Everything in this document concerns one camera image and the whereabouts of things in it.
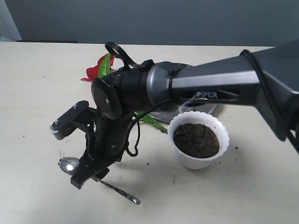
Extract white scalloped plastic pot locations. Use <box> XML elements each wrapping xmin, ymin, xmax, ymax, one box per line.
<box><xmin>168</xmin><ymin>111</ymin><xmax>229</xmax><ymax>170</ymax></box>

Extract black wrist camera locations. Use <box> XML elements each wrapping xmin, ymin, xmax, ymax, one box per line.
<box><xmin>49</xmin><ymin>100</ymin><xmax>96</xmax><ymax>140</ymax></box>

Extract round stainless steel plate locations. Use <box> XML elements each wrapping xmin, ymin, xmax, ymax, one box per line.
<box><xmin>149</xmin><ymin>61</ymin><xmax>225</xmax><ymax>123</ymax></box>

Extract red artificial anthurium flower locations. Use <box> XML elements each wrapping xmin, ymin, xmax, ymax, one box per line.
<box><xmin>80</xmin><ymin>53</ymin><xmax>168</xmax><ymax>134</ymax></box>

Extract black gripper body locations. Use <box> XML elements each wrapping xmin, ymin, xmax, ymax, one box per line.
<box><xmin>88</xmin><ymin>112</ymin><xmax>133</xmax><ymax>168</ymax></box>

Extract dark contents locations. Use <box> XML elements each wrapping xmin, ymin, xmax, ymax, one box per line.
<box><xmin>173</xmin><ymin>123</ymin><xmax>220</xmax><ymax>158</ymax></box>

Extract small metal spoon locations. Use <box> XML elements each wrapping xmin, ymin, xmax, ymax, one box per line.
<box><xmin>57</xmin><ymin>157</ymin><xmax>141</xmax><ymax>205</ymax></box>

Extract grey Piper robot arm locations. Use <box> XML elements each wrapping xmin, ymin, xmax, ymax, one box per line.
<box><xmin>71</xmin><ymin>40</ymin><xmax>299</xmax><ymax>189</ymax></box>

